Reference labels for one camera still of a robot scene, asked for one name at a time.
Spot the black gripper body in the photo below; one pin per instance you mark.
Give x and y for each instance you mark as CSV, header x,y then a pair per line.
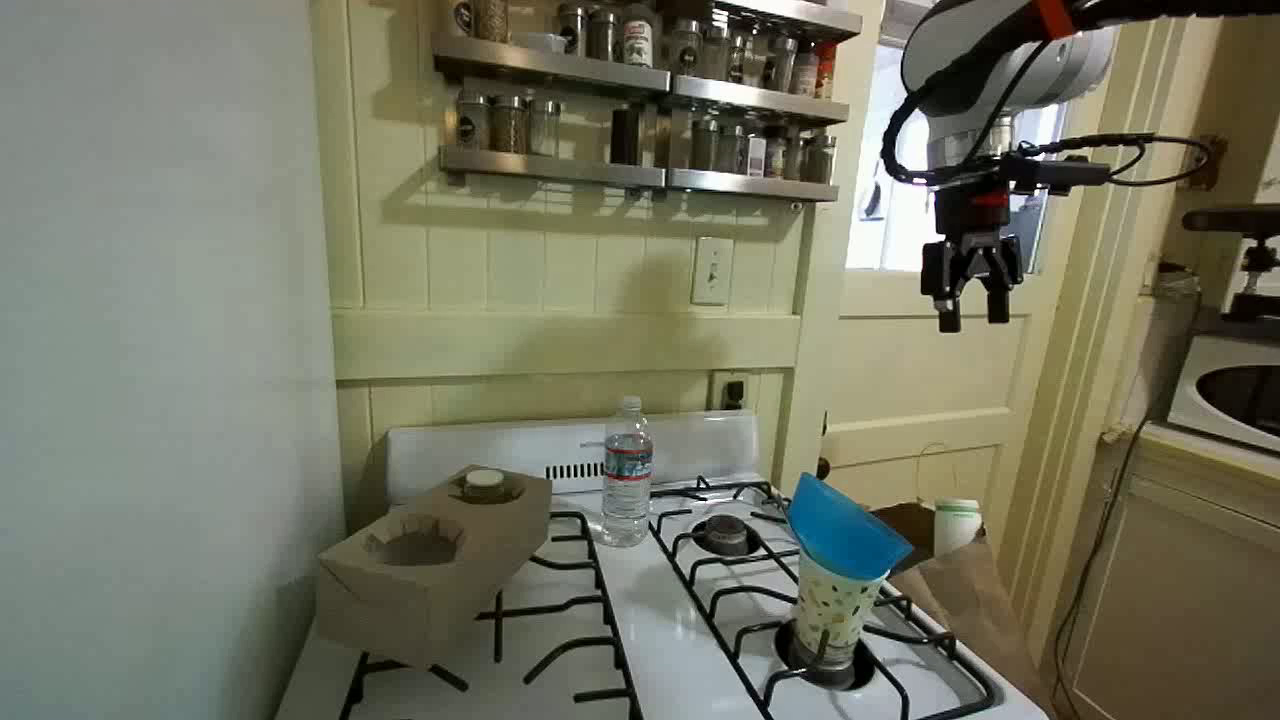
x,y
970,227

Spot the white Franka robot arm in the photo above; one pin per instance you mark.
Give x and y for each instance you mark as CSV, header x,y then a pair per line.
x,y
1014,64

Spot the small white cup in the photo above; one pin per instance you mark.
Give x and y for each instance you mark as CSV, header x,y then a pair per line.
x,y
956,524

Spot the polka dot paper cup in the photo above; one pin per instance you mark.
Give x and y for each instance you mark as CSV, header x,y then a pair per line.
x,y
833,613

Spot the clear plastic water bottle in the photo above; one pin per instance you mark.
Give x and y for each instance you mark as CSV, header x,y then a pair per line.
x,y
626,483

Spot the cream door with window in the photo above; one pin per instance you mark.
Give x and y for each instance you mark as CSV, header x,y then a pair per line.
x,y
934,386

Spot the glass spice jar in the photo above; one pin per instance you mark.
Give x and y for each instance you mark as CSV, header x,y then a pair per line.
x,y
786,152
810,70
468,123
686,44
643,39
758,150
705,141
733,146
480,16
547,124
504,123
782,62
716,42
602,35
746,52
571,26
817,157

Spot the blue plastic funnel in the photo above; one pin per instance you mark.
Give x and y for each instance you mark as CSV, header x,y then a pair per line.
x,y
843,524

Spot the white microwave oven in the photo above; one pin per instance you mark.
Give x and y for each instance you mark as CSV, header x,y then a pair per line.
x,y
1224,393

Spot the black countertop appliance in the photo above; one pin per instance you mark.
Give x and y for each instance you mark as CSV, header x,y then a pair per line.
x,y
1244,254

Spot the short metal spice shelf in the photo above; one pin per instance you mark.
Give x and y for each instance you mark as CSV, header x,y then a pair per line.
x,y
800,16

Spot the round gas burner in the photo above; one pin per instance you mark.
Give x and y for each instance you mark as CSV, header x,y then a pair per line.
x,y
800,658
726,536

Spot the cream kitchen cabinet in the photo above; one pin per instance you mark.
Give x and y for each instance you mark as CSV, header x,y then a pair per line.
x,y
1187,585

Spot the black stove grate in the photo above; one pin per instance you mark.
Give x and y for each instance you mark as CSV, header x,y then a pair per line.
x,y
562,613
746,601

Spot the long metal spice shelf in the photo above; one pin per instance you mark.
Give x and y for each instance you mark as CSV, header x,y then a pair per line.
x,y
575,64
575,168

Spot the white gas stove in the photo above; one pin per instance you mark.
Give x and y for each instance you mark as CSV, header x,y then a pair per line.
x,y
667,627

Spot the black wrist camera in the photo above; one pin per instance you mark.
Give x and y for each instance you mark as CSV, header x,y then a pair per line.
x,y
1062,168

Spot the black wall outlet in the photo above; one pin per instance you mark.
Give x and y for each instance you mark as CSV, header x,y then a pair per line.
x,y
733,393

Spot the white light switch plate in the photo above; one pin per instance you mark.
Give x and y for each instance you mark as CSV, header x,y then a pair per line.
x,y
713,270

